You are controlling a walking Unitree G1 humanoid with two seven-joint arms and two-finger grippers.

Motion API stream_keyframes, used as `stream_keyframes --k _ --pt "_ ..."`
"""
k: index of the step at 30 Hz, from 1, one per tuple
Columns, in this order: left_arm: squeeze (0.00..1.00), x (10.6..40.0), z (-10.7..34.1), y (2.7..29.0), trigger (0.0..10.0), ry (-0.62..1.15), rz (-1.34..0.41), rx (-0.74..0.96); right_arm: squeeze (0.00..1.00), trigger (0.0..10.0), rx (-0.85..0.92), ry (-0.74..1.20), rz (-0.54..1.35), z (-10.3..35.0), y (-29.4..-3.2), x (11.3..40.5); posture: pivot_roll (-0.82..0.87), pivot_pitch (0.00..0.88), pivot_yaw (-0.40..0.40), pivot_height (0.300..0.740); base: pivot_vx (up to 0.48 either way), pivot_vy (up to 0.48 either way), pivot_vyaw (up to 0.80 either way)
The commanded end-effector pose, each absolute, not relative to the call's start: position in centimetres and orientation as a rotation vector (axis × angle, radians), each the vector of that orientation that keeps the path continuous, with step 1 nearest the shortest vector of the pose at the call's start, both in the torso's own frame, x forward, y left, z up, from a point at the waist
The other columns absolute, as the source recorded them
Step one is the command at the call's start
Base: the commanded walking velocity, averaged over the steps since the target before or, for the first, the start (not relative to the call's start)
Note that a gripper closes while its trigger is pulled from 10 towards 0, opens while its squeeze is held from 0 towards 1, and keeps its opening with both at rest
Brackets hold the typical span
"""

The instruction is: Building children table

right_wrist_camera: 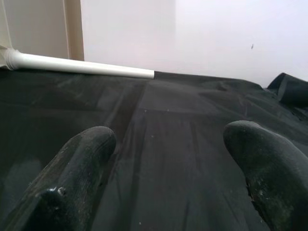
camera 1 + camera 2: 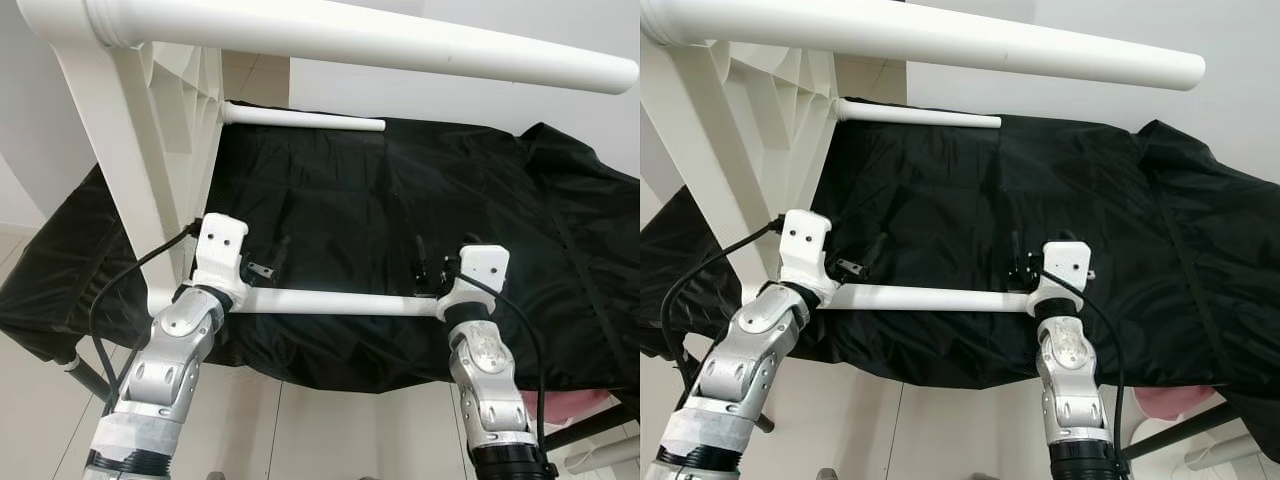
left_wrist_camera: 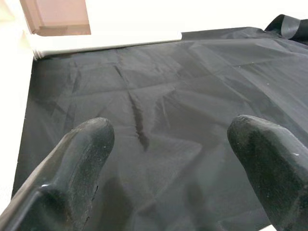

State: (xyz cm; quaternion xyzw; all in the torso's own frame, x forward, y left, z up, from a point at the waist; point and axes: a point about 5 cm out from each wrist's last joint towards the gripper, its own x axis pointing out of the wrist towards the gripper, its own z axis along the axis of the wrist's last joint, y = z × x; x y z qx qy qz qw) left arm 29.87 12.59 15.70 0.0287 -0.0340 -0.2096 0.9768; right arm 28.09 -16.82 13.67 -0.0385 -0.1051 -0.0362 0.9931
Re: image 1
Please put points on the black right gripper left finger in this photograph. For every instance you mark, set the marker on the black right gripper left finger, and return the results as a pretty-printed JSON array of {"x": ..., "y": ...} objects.
[{"x": 67, "y": 187}]

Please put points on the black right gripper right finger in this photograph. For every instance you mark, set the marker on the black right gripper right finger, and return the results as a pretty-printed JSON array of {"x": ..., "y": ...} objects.
[{"x": 272, "y": 173}]

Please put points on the white door frame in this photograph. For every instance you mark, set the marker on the white door frame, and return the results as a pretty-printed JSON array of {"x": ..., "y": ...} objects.
[{"x": 73, "y": 29}]

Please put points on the black table cloth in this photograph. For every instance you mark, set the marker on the black table cloth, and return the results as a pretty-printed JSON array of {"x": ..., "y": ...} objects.
[{"x": 168, "y": 108}]

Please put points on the white plastic table leg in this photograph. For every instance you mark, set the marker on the white plastic table leg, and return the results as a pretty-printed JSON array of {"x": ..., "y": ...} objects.
[{"x": 72, "y": 65}]

